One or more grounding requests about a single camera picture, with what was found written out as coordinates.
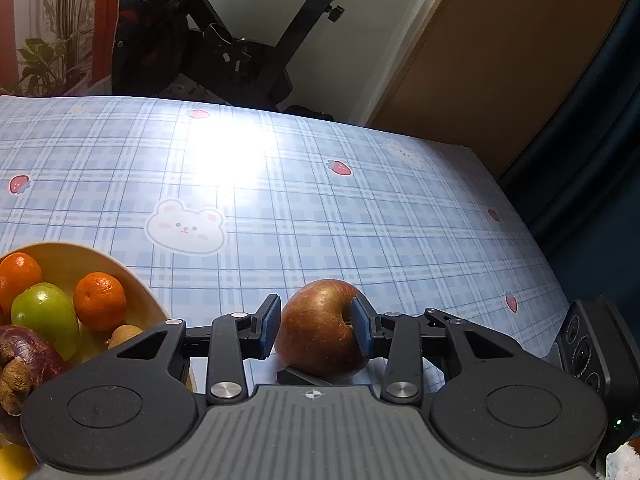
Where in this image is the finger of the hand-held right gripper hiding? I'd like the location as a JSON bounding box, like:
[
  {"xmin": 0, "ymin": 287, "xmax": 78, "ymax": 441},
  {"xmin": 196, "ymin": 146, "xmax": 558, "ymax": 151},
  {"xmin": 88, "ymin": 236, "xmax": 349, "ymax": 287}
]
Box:
[
  {"xmin": 276, "ymin": 367, "xmax": 346, "ymax": 387},
  {"xmin": 424, "ymin": 307, "xmax": 548, "ymax": 361}
]

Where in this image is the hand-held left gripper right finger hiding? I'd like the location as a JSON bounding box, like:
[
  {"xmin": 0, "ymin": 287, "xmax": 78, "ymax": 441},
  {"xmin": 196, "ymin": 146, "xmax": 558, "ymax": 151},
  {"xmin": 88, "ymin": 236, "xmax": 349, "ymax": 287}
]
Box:
[{"xmin": 351, "ymin": 295, "xmax": 536, "ymax": 406}]

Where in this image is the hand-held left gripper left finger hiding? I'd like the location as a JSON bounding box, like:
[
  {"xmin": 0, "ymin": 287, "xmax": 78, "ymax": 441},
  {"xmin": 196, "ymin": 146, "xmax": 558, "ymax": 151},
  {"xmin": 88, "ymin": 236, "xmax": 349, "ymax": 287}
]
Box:
[{"xmin": 102, "ymin": 294, "xmax": 282, "ymax": 406}]

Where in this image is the red apple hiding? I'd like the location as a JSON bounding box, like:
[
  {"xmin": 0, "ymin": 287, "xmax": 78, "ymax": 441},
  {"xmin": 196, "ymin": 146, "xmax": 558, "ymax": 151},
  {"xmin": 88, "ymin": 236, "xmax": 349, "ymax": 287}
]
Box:
[{"xmin": 275, "ymin": 279, "xmax": 371, "ymax": 380}]

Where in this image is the brown longan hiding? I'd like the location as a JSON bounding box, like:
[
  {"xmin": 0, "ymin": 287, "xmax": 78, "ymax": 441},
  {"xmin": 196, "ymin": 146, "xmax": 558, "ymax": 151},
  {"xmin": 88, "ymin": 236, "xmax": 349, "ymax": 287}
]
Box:
[{"xmin": 106, "ymin": 325, "xmax": 145, "ymax": 350}]

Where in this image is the cream round plate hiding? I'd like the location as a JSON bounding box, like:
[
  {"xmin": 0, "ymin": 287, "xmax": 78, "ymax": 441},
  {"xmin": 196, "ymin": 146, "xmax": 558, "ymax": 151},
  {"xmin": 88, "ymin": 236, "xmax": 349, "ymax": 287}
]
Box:
[{"xmin": 0, "ymin": 242, "xmax": 173, "ymax": 366}]

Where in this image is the orange mandarin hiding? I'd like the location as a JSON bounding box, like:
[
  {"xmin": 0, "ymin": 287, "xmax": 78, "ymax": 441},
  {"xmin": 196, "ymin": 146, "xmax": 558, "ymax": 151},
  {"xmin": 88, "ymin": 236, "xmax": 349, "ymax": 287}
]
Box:
[
  {"xmin": 0, "ymin": 252, "xmax": 43, "ymax": 313},
  {"xmin": 73, "ymin": 272, "xmax": 127, "ymax": 332}
]

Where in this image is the green jujube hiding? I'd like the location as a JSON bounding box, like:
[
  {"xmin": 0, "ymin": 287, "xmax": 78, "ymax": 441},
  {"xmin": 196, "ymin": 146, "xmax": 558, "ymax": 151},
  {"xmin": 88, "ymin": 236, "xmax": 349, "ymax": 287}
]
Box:
[{"xmin": 11, "ymin": 282, "xmax": 81, "ymax": 361}]

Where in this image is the dark purple mangosteen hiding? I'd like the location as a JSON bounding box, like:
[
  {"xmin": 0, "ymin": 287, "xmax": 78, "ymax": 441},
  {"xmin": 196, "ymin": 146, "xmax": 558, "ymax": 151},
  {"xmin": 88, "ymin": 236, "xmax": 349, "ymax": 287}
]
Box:
[{"xmin": 0, "ymin": 325, "xmax": 68, "ymax": 446}]

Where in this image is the yellow lemon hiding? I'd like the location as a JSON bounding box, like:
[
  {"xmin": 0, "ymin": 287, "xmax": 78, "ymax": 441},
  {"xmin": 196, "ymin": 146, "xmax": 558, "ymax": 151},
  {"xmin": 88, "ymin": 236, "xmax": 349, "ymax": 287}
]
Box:
[{"xmin": 0, "ymin": 444, "xmax": 38, "ymax": 480}]

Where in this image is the white fuzzy cloth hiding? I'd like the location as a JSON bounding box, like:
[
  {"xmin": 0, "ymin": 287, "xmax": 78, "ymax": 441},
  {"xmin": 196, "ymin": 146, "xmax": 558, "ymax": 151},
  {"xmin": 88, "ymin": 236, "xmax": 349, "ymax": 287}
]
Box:
[{"xmin": 607, "ymin": 439, "xmax": 640, "ymax": 480}]

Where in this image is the blue plaid tablecloth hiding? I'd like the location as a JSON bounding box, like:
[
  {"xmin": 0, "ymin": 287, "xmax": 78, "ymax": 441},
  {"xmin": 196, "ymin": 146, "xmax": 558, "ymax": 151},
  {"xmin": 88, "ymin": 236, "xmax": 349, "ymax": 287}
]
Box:
[{"xmin": 0, "ymin": 95, "xmax": 573, "ymax": 396}]

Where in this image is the dark blue curtain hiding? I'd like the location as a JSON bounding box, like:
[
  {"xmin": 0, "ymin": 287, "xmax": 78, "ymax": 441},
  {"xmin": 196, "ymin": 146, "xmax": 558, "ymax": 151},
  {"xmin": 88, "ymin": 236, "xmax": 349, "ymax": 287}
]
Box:
[{"xmin": 500, "ymin": 0, "xmax": 640, "ymax": 311}]

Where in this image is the wooden door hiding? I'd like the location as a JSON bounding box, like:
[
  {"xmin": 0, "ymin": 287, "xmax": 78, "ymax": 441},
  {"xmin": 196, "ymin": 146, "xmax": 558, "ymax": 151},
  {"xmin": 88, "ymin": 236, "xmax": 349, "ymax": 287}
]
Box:
[{"xmin": 367, "ymin": 0, "xmax": 633, "ymax": 181}]

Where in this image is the black exercise bike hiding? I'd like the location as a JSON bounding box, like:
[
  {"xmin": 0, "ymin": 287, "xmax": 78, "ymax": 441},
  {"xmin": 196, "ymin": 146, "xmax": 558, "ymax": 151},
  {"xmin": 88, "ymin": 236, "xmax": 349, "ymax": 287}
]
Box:
[{"xmin": 111, "ymin": 0, "xmax": 418, "ymax": 113}]

